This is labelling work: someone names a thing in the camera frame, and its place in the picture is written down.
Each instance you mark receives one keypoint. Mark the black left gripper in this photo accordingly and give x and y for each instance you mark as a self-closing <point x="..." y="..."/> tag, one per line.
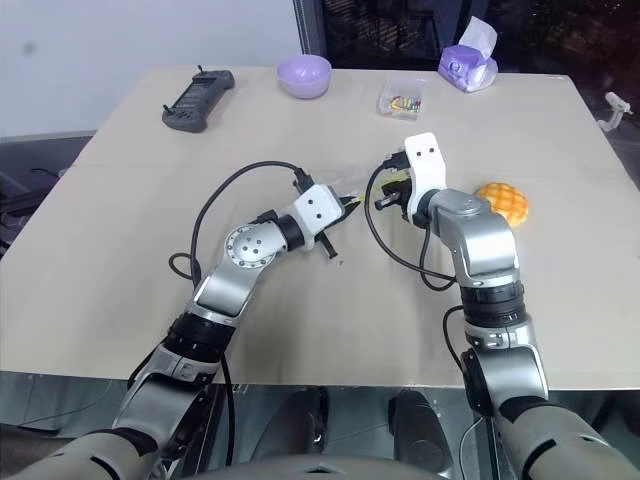
<point x="334" y="225"/>

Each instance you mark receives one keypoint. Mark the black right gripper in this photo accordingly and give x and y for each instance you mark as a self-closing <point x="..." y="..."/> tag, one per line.
<point x="403" y="192"/>

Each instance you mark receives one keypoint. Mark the yellow snack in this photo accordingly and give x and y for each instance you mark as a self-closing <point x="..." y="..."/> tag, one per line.
<point x="397" y="176"/>

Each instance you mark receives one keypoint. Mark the clear plastic bag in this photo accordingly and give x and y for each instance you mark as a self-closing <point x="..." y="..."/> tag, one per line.
<point x="345" y="181"/>

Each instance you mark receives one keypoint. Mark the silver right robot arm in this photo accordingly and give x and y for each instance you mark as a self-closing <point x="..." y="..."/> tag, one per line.
<point x="487" y="260"/>

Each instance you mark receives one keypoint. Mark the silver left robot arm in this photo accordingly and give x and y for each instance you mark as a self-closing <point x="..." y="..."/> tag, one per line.
<point x="235" y="280"/>

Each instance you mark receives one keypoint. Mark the orange melon bread snack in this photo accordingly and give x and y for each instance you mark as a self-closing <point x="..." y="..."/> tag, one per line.
<point x="504" y="202"/>

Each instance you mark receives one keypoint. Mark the clear box with colourful pieces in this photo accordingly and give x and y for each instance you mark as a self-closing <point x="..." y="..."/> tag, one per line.
<point x="401" y="99"/>

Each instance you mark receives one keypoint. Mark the purple bowl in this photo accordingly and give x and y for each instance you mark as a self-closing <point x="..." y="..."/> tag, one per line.
<point x="304" y="76"/>

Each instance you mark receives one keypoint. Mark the purple tissue pack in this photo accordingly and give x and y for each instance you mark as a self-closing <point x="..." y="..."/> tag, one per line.
<point x="467" y="67"/>

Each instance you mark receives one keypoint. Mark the black handheld remote controller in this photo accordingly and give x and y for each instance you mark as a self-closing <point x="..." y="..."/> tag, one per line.
<point x="197" y="97"/>

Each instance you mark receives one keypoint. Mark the black equipment beside table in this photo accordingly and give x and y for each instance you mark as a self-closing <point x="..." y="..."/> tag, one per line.
<point x="25" y="200"/>

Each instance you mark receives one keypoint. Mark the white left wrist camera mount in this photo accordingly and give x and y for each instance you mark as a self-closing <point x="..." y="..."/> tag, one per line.
<point x="316" y="207"/>

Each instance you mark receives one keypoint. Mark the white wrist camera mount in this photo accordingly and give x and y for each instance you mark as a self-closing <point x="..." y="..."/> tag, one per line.
<point x="426" y="165"/>
<point x="316" y="207"/>

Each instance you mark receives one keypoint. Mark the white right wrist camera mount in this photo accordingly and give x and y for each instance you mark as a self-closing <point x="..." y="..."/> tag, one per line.
<point x="426" y="165"/>

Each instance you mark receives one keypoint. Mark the grey window frame post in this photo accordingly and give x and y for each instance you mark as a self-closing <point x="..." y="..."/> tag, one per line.
<point x="309" y="27"/>

